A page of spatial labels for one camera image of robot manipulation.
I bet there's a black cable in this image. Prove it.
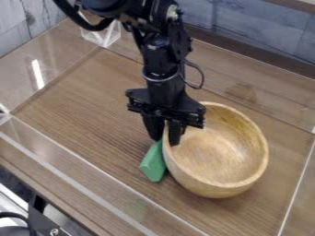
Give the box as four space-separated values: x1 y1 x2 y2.
0 211 31 236

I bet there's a wooden bowl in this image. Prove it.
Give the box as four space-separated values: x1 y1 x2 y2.
162 101 269 198

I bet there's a clear acrylic corner bracket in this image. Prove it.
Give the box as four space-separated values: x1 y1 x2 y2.
80 20 120 48

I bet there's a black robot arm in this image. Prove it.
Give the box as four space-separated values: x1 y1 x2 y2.
53 0 205 146

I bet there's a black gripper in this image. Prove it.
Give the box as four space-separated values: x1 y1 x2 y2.
125 72 205 147

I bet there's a black table leg frame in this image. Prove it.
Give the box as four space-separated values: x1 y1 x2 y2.
27 195 70 236

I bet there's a green rectangular block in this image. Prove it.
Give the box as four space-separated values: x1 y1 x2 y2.
138 140 166 183

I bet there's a clear acrylic enclosure wall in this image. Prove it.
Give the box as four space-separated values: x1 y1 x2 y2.
0 114 206 236

